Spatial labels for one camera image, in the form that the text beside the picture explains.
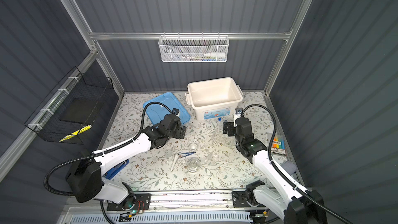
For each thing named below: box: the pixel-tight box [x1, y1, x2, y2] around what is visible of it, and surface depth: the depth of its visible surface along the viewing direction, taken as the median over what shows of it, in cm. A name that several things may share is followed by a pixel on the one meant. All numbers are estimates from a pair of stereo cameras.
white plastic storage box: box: [185, 76, 244, 121], surface depth 104 cm
